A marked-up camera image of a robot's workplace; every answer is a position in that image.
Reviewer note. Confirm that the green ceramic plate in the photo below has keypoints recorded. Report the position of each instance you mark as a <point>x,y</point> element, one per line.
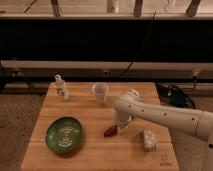
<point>64,135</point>

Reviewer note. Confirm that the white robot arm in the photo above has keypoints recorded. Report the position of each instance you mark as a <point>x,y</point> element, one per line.
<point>198,123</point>

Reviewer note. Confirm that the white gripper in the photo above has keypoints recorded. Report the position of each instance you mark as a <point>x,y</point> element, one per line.
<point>122,125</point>

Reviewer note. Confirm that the small clear spray bottle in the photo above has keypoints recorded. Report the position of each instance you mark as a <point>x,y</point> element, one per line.
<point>61,88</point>

